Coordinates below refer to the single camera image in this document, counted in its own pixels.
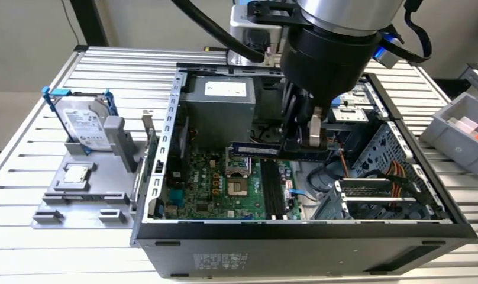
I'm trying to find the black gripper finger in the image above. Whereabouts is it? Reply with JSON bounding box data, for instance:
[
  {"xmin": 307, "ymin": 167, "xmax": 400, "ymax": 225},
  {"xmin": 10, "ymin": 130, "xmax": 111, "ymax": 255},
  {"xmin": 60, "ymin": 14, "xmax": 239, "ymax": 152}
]
[
  {"xmin": 284, "ymin": 100, "xmax": 331, "ymax": 153},
  {"xmin": 281, "ymin": 81, "xmax": 308, "ymax": 142}
]

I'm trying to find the RAM memory stick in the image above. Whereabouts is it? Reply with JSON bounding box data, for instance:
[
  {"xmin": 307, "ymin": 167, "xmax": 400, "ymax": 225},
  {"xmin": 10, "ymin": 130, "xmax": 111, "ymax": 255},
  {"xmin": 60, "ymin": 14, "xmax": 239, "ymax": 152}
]
[{"xmin": 229, "ymin": 141, "xmax": 332, "ymax": 162}]

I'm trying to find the grey power supply unit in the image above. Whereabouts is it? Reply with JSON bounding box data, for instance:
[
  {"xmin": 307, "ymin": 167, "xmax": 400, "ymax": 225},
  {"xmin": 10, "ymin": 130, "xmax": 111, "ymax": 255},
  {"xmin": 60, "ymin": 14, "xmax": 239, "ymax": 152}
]
[{"xmin": 179, "ymin": 75, "xmax": 259, "ymax": 149}]

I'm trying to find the disk bay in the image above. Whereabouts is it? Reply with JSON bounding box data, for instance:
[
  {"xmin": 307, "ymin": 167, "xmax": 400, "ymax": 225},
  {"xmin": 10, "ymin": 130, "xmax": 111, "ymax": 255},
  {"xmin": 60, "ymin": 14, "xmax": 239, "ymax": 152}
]
[{"xmin": 313, "ymin": 176, "xmax": 421, "ymax": 220}]

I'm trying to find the CPU socket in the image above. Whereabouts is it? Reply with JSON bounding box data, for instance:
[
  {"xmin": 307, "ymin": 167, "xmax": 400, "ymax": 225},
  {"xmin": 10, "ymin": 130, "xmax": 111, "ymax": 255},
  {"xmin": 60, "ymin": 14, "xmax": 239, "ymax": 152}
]
[{"xmin": 225, "ymin": 176, "xmax": 251, "ymax": 198}]

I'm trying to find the green Dell motherboard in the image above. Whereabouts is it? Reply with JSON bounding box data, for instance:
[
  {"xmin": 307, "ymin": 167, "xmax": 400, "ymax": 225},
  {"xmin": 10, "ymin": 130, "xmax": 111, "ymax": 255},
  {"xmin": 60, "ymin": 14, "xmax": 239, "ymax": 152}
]
[{"xmin": 165, "ymin": 146, "xmax": 303, "ymax": 220}]

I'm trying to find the grey plastic bin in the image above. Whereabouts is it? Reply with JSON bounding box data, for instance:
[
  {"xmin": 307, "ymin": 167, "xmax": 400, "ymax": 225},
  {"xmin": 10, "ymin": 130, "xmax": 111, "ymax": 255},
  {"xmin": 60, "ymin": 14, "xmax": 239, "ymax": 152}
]
[{"xmin": 420, "ymin": 92, "xmax": 478, "ymax": 175}]

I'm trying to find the small white box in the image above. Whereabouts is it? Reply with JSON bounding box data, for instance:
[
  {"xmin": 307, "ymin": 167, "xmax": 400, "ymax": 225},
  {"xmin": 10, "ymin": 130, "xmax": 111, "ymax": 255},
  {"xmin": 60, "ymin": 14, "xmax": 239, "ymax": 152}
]
[{"xmin": 447, "ymin": 115, "xmax": 478, "ymax": 134}]

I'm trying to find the open black PC case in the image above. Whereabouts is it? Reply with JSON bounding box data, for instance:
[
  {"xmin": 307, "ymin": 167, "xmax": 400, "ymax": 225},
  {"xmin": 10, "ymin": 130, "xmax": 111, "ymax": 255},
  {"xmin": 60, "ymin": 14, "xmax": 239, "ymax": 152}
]
[{"xmin": 130, "ymin": 61, "xmax": 478, "ymax": 279}]

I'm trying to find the grey plastic parts rack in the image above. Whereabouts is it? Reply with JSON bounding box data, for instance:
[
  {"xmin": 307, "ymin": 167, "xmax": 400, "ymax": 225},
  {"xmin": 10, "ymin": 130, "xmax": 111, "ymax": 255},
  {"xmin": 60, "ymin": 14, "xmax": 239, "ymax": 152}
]
[{"xmin": 31, "ymin": 115, "xmax": 148, "ymax": 230}]

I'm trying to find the hard disk in blue carrier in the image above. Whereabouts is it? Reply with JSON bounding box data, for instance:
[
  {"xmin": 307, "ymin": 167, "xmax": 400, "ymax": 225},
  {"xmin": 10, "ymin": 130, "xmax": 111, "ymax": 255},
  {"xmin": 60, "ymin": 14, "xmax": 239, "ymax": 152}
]
[{"xmin": 42, "ymin": 85, "xmax": 116, "ymax": 155}]

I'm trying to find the silver CPU chip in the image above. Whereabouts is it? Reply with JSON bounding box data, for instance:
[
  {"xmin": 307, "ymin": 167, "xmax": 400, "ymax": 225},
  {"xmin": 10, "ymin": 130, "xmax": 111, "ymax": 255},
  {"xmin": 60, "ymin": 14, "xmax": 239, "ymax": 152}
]
[{"xmin": 64, "ymin": 166, "xmax": 92, "ymax": 182}]

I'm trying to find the orange wire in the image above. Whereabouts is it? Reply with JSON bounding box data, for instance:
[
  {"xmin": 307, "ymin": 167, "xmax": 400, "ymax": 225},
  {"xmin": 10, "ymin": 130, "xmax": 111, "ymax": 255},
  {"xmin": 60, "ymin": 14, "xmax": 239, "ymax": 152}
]
[{"xmin": 339, "ymin": 147, "xmax": 351, "ymax": 179}]

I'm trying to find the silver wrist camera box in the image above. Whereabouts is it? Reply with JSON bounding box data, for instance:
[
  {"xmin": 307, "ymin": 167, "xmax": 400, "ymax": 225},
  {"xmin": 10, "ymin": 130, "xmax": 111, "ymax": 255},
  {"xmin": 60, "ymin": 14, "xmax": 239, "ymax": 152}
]
[{"xmin": 375, "ymin": 31, "xmax": 407, "ymax": 69}]

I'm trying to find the black camera bracket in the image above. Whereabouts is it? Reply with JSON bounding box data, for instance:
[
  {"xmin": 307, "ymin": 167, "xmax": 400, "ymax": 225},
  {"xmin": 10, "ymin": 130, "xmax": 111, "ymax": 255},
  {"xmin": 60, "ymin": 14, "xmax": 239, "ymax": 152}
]
[{"xmin": 247, "ymin": 0, "xmax": 303, "ymax": 27}]

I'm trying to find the metal socket cover frame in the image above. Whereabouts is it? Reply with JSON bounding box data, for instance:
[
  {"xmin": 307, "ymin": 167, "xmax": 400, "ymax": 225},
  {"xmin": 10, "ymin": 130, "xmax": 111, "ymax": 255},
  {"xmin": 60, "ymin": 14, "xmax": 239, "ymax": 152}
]
[{"xmin": 225, "ymin": 156, "xmax": 251, "ymax": 176}]

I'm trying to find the red yellow wire bundle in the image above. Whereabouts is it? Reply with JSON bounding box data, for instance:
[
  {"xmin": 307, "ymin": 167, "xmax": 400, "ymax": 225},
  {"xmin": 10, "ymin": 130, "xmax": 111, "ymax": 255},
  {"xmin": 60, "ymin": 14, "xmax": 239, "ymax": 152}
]
[{"xmin": 381, "ymin": 161, "xmax": 409, "ymax": 198}]

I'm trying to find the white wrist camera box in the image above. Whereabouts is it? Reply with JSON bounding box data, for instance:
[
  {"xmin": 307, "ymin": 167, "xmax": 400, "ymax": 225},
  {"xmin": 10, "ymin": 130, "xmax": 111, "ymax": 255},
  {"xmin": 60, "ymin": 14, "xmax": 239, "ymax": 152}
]
[{"xmin": 229, "ymin": 4, "xmax": 284, "ymax": 41}]

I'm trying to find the thick black cable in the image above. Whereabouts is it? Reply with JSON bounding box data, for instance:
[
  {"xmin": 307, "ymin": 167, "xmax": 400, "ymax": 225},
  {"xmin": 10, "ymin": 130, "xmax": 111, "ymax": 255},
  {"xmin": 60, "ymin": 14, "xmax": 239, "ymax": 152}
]
[{"xmin": 171, "ymin": 0, "xmax": 267, "ymax": 63}]

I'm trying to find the black metal post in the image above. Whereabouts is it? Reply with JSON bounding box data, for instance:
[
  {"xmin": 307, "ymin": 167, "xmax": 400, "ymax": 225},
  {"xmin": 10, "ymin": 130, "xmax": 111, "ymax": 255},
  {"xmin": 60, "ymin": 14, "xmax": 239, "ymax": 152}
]
[{"xmin": 68, "ymin": 0, "xmax": 110, "ymax": 48}]

